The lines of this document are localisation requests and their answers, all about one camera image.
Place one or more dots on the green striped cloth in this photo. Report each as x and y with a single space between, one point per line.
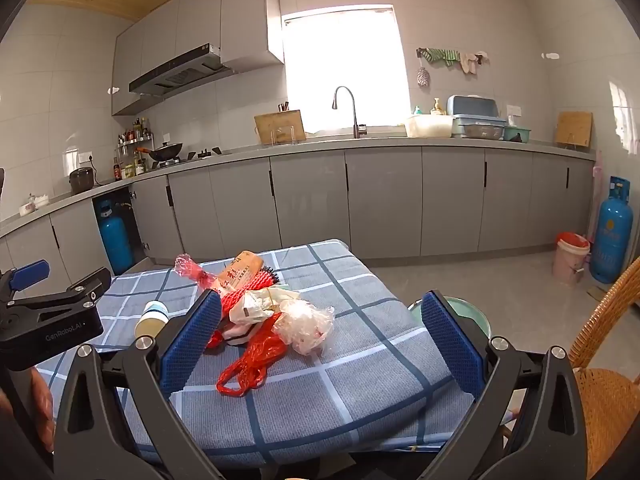
440 56

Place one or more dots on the wicker chair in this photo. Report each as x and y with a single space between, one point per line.
607 405

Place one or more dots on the dark rice cooker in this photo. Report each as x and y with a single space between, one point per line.
81 181

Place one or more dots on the pink bucket with red bag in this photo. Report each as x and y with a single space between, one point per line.
570 260

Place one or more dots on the steel range hood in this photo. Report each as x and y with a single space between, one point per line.
180 72

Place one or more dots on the blue dish rack with lid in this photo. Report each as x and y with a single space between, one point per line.
472 107

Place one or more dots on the red foam net sleeve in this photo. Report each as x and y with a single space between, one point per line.
245 291

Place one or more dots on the gas stove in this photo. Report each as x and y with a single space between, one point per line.
200 155

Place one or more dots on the white plastic wrapper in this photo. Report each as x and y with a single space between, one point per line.
260 306

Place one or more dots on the bright window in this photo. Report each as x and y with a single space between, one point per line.
345 65

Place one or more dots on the blue gas cylinder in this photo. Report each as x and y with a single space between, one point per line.
611 235
114 240

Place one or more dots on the black wok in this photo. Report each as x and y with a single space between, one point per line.
166 151

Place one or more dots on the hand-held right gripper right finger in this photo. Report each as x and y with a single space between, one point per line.
450 345

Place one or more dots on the red clear plastic wrapper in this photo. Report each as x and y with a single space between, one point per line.
189 266

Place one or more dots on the wooden cutting board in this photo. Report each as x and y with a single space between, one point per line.
573 130
280 126

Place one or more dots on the red plastic bag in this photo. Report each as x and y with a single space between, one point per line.
252 360

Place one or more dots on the steel colander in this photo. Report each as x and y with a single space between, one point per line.
484 131

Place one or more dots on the yellow soap dispenser bottle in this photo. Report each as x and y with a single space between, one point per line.
438 107

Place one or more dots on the spice rack with bottles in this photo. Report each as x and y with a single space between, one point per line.
132 152

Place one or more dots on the steel gooseneck faucet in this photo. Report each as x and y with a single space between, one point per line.
356 120

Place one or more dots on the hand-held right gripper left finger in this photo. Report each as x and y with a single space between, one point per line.
192 342

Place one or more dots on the white wall socket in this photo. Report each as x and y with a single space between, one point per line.
513 111

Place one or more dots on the orange printed snack packet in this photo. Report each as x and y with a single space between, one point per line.
240 267

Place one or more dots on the small green basin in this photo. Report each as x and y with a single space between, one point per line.
516 133

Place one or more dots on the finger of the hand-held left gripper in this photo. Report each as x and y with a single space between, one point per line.
31 272
82 285

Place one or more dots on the white plastic tub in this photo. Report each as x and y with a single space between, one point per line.
429 126

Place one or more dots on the grey kitchen counter cabinets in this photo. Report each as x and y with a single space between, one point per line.
380 200

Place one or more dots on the mint green enamel basin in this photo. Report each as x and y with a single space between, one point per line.
470 316

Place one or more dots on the brown flat board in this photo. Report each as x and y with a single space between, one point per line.
596 292

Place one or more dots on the person's left hand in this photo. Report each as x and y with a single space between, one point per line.
42 400

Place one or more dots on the blue plaid tablecloth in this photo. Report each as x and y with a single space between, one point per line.
360 370

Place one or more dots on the grey wall cabinets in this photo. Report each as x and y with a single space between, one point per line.
240 15

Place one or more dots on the beige rubber gloves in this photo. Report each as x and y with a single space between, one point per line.
470 62

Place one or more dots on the hanging grey scrubber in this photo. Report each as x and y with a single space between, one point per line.
423 76

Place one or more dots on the clear plastic bag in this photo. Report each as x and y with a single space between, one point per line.
306 324

